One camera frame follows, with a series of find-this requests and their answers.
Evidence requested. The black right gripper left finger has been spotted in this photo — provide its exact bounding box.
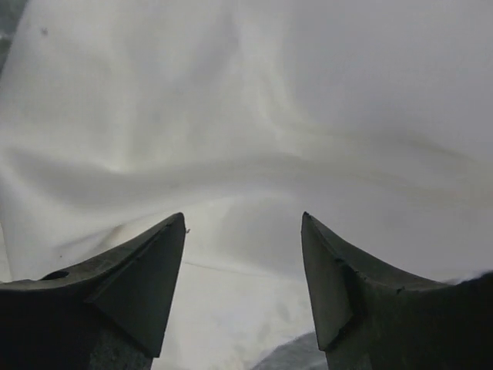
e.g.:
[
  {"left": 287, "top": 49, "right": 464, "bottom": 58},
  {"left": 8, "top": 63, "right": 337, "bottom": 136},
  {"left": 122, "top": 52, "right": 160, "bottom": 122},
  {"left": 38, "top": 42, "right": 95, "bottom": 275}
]
[{"left": 1, "top": 213, "right": 186, "bottom": 370}]

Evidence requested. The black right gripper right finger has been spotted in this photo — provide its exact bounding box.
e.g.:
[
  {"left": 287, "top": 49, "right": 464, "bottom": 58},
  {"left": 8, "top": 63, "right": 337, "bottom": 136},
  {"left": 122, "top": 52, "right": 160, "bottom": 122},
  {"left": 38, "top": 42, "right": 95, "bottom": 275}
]
[{"left": 301, "top": 214, "right": 492, "bottom": 370}]

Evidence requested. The cream pillowcase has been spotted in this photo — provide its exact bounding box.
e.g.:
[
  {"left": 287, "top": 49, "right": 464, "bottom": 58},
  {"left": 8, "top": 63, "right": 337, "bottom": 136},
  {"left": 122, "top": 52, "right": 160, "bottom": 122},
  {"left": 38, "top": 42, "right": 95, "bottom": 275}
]
[{"left": 1, "top": 1, "right": 492, "bottom": 369}]

